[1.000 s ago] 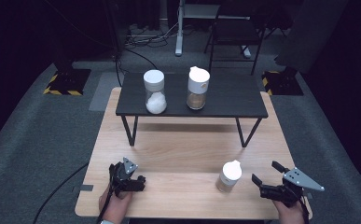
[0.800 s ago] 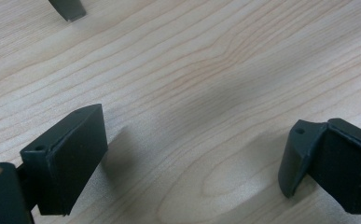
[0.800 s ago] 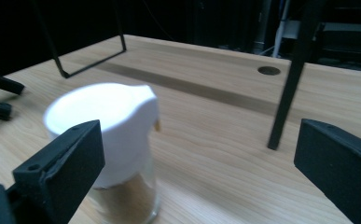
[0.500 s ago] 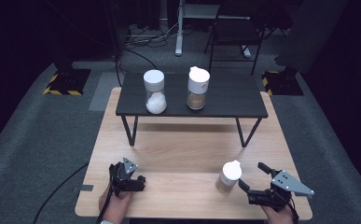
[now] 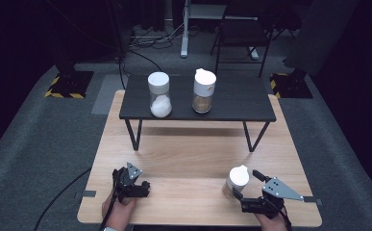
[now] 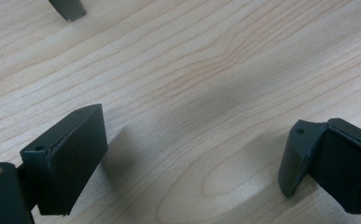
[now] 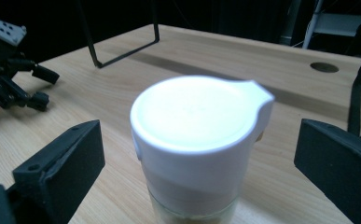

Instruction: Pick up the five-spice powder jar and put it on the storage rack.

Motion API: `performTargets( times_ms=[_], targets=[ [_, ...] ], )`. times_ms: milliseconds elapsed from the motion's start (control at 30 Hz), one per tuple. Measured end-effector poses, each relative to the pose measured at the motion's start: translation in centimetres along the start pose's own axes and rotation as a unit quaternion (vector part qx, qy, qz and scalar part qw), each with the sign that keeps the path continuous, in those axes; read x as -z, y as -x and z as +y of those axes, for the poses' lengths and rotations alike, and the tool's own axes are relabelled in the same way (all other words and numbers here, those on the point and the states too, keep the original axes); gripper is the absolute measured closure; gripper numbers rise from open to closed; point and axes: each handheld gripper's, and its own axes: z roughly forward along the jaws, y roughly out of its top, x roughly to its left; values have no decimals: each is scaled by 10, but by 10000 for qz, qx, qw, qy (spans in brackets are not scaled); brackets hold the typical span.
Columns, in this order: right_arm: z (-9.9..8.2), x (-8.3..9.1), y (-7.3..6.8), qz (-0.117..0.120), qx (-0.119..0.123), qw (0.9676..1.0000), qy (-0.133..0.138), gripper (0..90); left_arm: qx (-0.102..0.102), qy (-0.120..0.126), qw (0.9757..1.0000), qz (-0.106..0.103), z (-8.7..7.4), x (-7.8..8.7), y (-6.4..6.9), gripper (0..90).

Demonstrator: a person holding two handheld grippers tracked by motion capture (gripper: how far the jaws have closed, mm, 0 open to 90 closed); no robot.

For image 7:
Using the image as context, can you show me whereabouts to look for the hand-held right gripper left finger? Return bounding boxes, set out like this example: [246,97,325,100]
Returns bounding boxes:
[6,119,106,224]

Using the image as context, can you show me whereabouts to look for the white metal stand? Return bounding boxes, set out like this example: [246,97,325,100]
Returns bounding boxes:
[301,0,361,49]

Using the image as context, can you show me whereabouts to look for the thin black metal frame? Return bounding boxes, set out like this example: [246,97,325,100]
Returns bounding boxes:
[76,0,160,69]

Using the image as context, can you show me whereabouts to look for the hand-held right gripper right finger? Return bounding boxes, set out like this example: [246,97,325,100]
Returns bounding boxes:
[294,119,361,224]

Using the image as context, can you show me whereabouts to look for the white lidded cup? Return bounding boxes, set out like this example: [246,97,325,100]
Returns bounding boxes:
[130,75,275,217]

